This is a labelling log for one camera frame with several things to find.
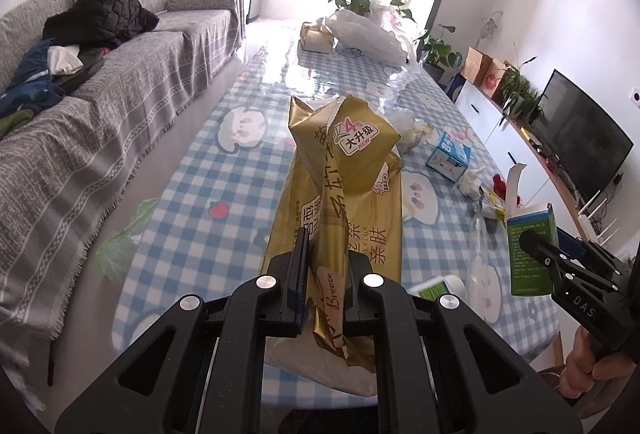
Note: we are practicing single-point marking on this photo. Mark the white plastic bag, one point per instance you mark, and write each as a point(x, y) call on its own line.
point(365, 34)

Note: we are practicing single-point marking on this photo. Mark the gold tissue packet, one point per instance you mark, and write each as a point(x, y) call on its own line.
point(345, 194)

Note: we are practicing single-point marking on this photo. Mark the thin-leaved potted plant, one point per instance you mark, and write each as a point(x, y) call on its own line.
point(520, 92)

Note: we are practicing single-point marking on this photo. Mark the blue garment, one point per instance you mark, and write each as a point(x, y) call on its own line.
point(30, 74)

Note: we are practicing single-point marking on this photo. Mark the paper bag with red print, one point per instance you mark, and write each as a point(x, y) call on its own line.
point(497, 79)

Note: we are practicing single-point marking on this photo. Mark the white box with green label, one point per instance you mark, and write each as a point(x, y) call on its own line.
point(430, 289)

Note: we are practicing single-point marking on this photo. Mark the person's right hand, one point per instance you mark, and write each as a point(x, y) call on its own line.
point(582, 364)

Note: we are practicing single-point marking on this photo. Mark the dark-potted green plant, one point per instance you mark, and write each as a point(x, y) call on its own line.
point(440, 52)

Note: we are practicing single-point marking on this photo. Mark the blue checked bear tablecloth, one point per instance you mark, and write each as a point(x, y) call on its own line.
point(210, 154)

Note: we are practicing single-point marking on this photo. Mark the yellow wrapper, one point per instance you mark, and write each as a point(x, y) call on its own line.
point(492, 206)

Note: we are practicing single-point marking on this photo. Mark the black quilted jacket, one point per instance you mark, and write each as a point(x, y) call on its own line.
point(107, 14)

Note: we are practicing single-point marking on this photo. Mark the red tassel cloth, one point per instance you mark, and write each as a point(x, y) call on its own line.
point(501, 186)

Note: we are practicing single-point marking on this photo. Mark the flat screen television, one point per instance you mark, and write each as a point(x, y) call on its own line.
point(582, 139)

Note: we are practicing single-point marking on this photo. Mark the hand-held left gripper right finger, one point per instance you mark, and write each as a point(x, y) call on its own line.
point(361, 309)

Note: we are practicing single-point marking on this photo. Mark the green plastic bag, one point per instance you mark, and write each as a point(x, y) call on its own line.
point(122, 239)

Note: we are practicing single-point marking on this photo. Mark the green garment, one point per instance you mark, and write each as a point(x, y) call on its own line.
point(15, 122)

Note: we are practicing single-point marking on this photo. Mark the blue and white box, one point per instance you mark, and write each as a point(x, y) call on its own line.
point(447, 154)

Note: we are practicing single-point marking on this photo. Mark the brown paper bag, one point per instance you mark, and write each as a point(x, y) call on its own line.
point(475, 64)

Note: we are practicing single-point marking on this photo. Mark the white router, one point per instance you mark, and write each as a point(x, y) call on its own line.
point(597, 219)

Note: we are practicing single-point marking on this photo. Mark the clear plastic wrapper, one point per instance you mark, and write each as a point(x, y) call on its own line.
point(484, 244)

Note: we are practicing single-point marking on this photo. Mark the grey covered sofa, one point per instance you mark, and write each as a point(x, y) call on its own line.
point(75, 154)

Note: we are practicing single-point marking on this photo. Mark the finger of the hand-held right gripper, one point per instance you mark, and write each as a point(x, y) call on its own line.
point(575, 239)
point(542, 254)

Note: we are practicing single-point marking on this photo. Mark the dark green carton box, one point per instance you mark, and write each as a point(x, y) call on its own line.
point(527, 283)

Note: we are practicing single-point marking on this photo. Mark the white cloth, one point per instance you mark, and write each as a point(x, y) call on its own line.
point(64, 60)

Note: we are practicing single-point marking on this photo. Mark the beige tissue box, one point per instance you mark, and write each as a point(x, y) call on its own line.
point(316, 37)

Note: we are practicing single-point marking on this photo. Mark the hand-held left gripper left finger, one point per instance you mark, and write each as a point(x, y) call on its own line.
point(300, 284)

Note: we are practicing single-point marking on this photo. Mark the white cup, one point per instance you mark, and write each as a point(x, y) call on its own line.
point(457, 286)

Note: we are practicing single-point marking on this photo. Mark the white television cabinet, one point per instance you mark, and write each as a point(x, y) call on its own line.
point(487, 114)

